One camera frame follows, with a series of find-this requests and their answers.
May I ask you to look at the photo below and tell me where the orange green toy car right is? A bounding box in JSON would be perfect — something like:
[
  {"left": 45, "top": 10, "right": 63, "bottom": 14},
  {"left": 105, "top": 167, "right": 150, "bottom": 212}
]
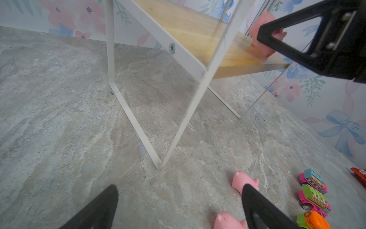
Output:
[{"left": 296, "top": 210, "right": 331, "bottom": 229}]

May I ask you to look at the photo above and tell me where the green pink toy truck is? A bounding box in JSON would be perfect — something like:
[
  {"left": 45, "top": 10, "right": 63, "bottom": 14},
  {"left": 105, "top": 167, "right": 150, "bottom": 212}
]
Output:
[{"left": 298, "top": 185, "right": 331, "bottom": 218}]

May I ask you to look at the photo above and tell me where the red orange toy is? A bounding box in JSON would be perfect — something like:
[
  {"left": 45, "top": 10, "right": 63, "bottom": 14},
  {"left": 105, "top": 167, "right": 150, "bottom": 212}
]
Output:
[{"left": 350, "top": 168, "right": 366, "bottom": 186}]

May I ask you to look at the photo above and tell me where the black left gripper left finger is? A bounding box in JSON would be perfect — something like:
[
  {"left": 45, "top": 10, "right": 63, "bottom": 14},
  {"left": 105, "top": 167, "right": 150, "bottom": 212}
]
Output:
[{"left": 61, "top": 185, "right": 119, "bottom": 229}]

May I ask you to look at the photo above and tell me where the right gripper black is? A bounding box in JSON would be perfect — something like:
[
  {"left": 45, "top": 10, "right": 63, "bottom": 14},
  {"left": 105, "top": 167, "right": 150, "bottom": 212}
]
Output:
[{"left": 257, "top": 1, "right": 366, "bottom": 84}]

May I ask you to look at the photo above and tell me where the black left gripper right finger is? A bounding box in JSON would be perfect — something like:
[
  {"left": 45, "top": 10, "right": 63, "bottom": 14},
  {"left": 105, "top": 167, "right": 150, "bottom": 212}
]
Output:
[{"left": 242, "top": 184, "right": 299, "bottom": 229}]

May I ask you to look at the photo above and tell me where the blue pink toy truck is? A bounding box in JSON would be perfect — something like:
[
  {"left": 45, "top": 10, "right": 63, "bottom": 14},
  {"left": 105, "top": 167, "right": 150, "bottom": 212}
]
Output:
[{"left": 299, "top": 169, "right": 328, "bottom": 194}]

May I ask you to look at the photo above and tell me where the white wooden two-tier shelf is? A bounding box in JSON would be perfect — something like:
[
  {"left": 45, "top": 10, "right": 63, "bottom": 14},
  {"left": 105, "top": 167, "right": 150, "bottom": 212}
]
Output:
[{"left": 104, "top": 1, "right": 289, "bottom": 169}]

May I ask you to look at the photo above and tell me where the pink pig toy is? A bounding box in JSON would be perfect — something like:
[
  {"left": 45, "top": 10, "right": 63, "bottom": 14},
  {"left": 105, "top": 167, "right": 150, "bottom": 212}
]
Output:
[
  {"left": 232, "top": 171, "right": 259, "bottom": 195},
  {"left": 249, "top": 10, "right": 287, "bottom": 58},
  {"left": 213, "top": 212, "right": 248, "bottom": 229}
]

